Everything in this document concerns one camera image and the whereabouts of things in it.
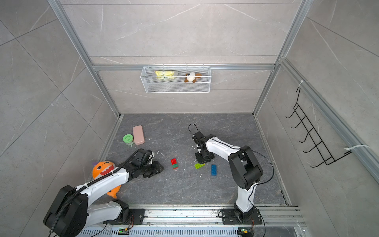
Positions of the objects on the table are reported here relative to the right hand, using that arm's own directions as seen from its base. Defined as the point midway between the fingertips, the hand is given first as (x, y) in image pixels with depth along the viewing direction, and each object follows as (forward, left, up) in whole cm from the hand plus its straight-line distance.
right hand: (204, 161), depth 92 cm
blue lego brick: (-6, -6, -1) cm, 8 cm away
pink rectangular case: (+21, +46, +1) cm, 51 cm away
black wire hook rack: (-5, -48, +29) cm, 57 cm away
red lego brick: (0, +20, 0) cm, 20 cm away
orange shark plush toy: (-7, +58, +8) cm, 59 cm away
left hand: (-5, +25, +3) cm, 25 cm away
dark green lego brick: (-3, +19, -1) cm, 19 cm away
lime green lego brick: (-3, +4, -1) cm, 5 cm away
